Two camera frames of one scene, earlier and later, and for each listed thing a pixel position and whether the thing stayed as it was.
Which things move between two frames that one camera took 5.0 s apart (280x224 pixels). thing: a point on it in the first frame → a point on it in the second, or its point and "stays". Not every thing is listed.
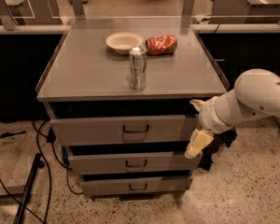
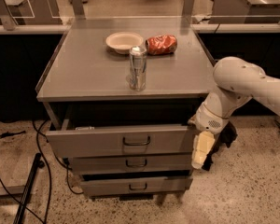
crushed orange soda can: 161,45 stays
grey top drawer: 83,130 → 120,142
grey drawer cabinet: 128,145 stays
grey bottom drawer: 135,186 stays
